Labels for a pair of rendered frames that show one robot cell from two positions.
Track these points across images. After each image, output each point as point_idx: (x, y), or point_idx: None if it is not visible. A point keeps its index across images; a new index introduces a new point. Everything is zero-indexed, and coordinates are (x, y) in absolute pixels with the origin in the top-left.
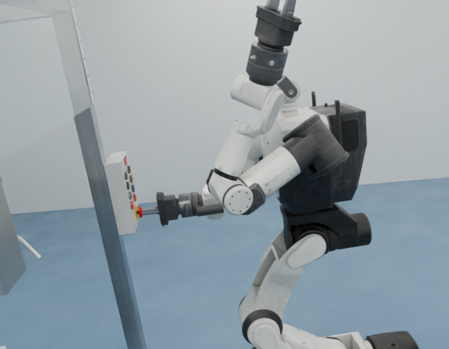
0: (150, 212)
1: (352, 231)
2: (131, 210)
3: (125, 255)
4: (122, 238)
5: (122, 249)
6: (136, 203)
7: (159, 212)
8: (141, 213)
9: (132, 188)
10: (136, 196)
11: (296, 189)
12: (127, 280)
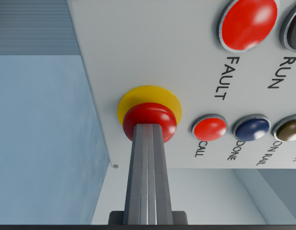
0: (142, 154)
1: None
2: (214, 12)
3: None
4: (70, 40)
5: (22, 7)
6: (173, 143)
7: (146, 227)
8: (150, 111)
9: (262, 119)
10: (180, 167)
11: None
12: None
